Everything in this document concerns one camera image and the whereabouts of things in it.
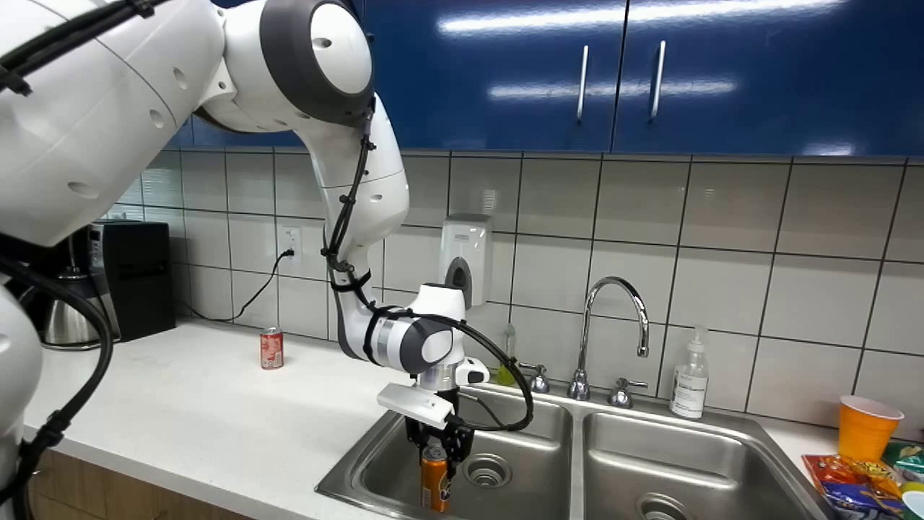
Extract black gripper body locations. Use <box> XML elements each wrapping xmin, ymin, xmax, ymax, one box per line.
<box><xmin>404</xmin><ymin>413</ymin><xmax>474</xmax><ymax>462</ymax></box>

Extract orange soda can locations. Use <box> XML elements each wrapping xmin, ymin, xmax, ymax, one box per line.
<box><xmin>417</xmin><ymin>436</ymin><xmax>448</xmax><ymax>511</ymax></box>

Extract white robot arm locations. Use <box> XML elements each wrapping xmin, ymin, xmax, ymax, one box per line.
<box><xmin>0</xmin><ymin>0</ymin><xmax>487</xmax><ymax>503</ymax></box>

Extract stainless steel double sink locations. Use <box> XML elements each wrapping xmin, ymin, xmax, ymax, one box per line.
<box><xmin>316</xmin><ymin>394</ymin><xmax>833</xmax><ymax>520</ymax></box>

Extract red soda can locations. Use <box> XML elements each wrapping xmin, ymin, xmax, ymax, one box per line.
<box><xmin>258</xmin><ymin>325</ymin><xmax>286</xmax><ymax>370</ymax></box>

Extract green dish soap bottle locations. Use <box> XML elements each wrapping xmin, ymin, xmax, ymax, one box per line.
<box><xmin>492</xmin><ymin>324</ymin><xmax>515</xmax><ymax>386</ymax></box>

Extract chrome gooseneck faucet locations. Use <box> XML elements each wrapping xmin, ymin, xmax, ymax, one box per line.
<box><xmin>515</xmin><ymin>273</ymin><xmax>653</xmax><ymax>406</ymax></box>

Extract clear hand soap bottle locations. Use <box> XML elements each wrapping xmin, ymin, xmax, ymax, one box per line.
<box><xmin>669</xmin><ymin>325</ymin><xmax>707</xmax><ymax>419</ymax></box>

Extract black appliance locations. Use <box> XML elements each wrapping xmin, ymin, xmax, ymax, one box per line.
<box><xmin>100</xmin><ymin>220</ymin><xmax>176</xmax><ymax>341</ymax></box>

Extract steel coffee carafe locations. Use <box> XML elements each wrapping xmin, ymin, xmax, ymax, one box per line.
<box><xmin>43</xmin><ymin>230</ymin><xmax>98</xmax><ymax>348</ymax></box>

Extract orange plastic cup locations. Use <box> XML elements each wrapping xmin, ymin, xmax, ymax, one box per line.
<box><xmin>837</xmin><ymin>394</ymin><xmax>904</xmax><ymax>462</ymax></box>

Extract colourful snack bags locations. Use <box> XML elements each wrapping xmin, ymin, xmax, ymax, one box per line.
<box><xmin>801</xmin><ymin>442</ymin><xmax>924</xmax><ymax>520</ymax></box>

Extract blue upper cabinets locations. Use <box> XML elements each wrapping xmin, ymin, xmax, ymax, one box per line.
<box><xmin>169</xmin><ymin>0</ymin><xmax>924</xmax><ymax>162</ymax></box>

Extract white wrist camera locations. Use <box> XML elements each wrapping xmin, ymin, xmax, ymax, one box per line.
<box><xmin>377</xmin><ymin>383</ymin><xmax>456</xmax><ymax>429</ymax></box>

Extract white wall soap dispenser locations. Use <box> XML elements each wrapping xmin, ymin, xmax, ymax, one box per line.
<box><xmin>438</xmin><ymin>220</ymin><xmax>487</xmax><ymax>309</ymax></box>

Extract black power cable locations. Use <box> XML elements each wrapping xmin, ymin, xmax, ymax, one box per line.
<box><xmin>227</xmin><ymin>247</ymin><xmax>296</xmax><ymax>325</ymax></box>

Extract white wall outlet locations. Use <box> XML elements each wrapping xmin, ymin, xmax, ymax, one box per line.
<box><xmin>276</xmin><ymin>228</ymin><xmax>300</xmax><ymax>270</ymax></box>

